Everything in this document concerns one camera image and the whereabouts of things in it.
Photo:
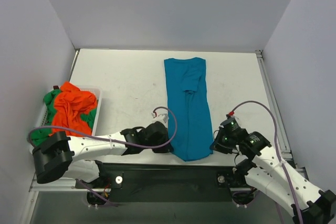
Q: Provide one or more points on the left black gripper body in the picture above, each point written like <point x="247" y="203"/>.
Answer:
<point x="165" y="149"/>

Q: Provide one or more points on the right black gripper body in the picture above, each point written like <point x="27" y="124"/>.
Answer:
<point x="217" y="146"/>

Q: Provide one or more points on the teal blue t shirt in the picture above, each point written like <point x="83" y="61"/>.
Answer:
<point x="187" y="99"/>

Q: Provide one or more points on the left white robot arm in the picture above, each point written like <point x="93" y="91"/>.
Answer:
<point x="61" y="155"/>

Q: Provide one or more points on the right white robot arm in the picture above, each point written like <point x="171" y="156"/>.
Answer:
<point x="263" y="170"/>

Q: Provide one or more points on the orange t shirt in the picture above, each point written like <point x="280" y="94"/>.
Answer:
<point x="75" y="110"/>

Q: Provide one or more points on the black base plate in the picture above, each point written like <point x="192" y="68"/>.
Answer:
<point x="126" y="183"/>

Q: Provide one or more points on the right side aluminium rail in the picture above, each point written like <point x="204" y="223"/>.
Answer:
<point x="282" y="139"/>

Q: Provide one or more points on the aluminium frame rail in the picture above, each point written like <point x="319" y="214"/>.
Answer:
<point x="62" y="185"/>

